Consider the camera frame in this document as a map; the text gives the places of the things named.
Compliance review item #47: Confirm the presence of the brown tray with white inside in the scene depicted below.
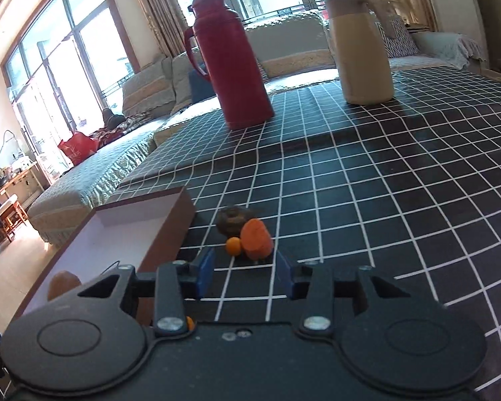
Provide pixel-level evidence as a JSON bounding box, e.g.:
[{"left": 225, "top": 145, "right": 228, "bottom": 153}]
[{"left": 14, "top": 187, "right": 197, "bottom": 326}]

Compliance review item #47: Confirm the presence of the dark patterned blanket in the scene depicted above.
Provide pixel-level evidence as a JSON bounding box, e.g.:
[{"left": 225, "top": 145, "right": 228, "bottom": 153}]
[{"left": 90, "top": 109, "right": 151, "bottom": 147}]

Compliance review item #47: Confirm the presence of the white desk lamp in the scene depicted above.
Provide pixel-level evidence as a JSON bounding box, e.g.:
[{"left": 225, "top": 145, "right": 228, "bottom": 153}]
[{"left": 0, "top": 129, "right": 26, "bottom": 163}]

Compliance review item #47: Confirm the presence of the dark blue cushion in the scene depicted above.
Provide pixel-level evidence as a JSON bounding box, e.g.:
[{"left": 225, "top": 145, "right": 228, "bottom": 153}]
[{"left": 188, "top": 69, "right": 215, "bottom": 103}]

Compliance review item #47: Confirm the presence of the red shopping bag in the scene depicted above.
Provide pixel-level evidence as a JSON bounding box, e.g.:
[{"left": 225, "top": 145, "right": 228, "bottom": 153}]
[{"left": 57, "top": 131, "right": 99, "bottom": 167}]

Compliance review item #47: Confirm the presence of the orange carrot piece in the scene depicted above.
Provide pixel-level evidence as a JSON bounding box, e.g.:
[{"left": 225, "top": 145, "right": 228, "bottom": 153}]
[
  {"left": 47, "top": 271, "right": 83, "bottom": 301},
  {"left": 240, "top": 218, "right": 274, "bottom": 260}
]

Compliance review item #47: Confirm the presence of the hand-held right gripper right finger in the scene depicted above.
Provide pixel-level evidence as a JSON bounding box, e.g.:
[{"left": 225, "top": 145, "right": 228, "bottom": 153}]
[{"left": 276, "top": 248, "right": 443, "bottom": 337}]

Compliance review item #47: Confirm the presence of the dark brown round fruit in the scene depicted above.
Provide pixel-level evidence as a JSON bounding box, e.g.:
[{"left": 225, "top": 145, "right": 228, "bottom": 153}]
[{"left": 216, "top": 206, "right": 253, "bottom": 237}]

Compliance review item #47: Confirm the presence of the grey zigzag cushion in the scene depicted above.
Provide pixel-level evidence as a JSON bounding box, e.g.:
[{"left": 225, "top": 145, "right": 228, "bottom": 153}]
[{"left": 376, "top": 17, "right": 420, "bottom": 59}]

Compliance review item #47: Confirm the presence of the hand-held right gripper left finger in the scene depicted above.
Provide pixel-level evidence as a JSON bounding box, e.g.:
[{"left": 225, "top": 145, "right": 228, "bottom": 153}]
[{"left": 77, "top": 247, "right": 215, "bottom": 337}]

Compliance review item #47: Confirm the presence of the red thermos flask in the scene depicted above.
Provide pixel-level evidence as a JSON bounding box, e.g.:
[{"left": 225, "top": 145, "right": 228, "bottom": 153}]
[{"left": 184, "top": 0, "right": 275, "bottom": 130}]

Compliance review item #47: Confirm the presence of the wooden stool with white seat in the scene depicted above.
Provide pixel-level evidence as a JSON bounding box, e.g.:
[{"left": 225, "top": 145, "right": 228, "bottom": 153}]
[{"left": 0, "top": 195, "right": 29, "bottom": 243}]

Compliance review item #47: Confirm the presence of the cream thermos jug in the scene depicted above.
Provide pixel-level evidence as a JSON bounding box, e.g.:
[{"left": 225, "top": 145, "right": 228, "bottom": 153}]
[{"left": 325, "top": 0, "right": 395, "bottom": 105}]

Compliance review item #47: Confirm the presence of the black checkered tablecloth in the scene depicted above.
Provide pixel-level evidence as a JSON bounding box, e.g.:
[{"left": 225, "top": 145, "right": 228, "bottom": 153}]
[{"left": 113, "top": 64, "right": 501, "bottom": 401}]

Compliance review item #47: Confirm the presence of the wooden desk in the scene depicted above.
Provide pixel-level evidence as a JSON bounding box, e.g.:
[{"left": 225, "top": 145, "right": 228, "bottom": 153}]
[{"left": 0, "top": 161, "right": 42, "bottom": 201}]

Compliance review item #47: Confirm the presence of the quilted sectional sofa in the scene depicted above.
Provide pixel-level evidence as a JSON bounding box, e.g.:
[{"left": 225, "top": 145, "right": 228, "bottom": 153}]
[{"left": 27, "top": 10, "right": 489, "bottom": 243}]

